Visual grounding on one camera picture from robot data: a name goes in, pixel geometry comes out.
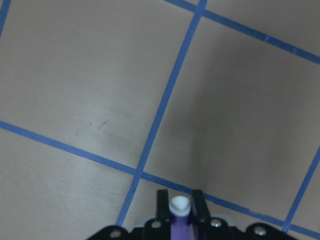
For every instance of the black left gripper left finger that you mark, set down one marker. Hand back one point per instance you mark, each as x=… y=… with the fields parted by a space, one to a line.
x=162 y=205

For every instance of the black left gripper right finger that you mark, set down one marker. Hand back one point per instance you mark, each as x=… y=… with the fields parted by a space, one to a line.
x=199 y=208

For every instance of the purple highlighter pen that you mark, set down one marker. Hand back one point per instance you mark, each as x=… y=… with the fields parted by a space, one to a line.
x=180 y=228

